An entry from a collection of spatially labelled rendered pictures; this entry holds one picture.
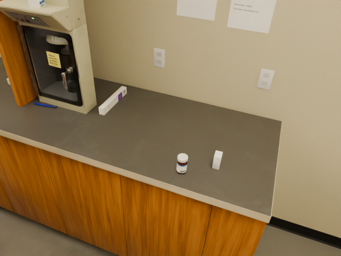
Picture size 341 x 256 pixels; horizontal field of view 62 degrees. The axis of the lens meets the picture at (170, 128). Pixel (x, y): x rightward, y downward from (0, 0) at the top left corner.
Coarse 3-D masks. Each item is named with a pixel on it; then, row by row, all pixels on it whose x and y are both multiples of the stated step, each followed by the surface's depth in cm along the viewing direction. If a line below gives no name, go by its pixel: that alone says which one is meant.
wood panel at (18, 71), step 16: (0, 0) 134; (0, 16) 137; (0, 32) 139; (16, 32) 147; (0, 48) 143; (16, 48) 150; (16, 64) 152; (16, 80) 155; (16, 96) 159; (32, 96) 169
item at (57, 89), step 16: (32, 32) 140; (48, 32) 136; (32, 48) 146; (48, 48) 142; (64, 48) 138; (32, 64) 152; (48, 64) 148; (64, 64) 144; (48, 80) 154; (48, 96) 161; (64, 96) 156; (80, 96) 152
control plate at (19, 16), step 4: (8, 12) 128; (12, 12) 127; (12, 16) 132; (16, 16) 131; (20, 16) 129; (28, 16) 126; (32, 16) 124; (20, 20) 134; (24, 20) 133; (28, 20) 131; (32, 20) 130; (36, 20) 128; (40, 20) 127; (36, 24) 134; (40, 24) 132; (44, 24) 130
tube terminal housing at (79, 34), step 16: (48, 0) 128; (64, 0) 125; (80, 0) 132; (80, 16) 135; (64, 32) 134; (80, 32) 138; (80, 48) 141; (80, 64) 144; (80, 80) 148; (80, 112) 161
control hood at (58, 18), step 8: (8, 0) 131; (16, 0) 131; (24, 0) 132; (0, 8) 127; (8, 8) 124; (16, 8) 122; (24, 8) 121; (32, 8) 122; (40, 8) 123; (48, 8) 123; (56, 8) 124; (64, 8) 124; (8, 16) 134; (40, 16) 122; (48, 16) 119; (56, 16) 120; (64, 16) 125; (48, 24) 129; (56, 24) 126; (64, 24) 126
